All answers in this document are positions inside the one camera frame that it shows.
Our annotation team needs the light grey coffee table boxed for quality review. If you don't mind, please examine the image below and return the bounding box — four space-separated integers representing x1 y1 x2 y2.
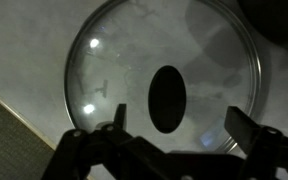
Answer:
0 0 288 180

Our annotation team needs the round glass pot lid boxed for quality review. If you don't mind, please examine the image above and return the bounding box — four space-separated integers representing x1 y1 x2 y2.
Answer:
63 0 262 154

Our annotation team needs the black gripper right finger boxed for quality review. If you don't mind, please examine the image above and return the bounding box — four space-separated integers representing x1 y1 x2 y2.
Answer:
223 105 288 180

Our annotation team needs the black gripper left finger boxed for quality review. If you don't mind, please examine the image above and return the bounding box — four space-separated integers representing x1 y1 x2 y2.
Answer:
41 103 172 180

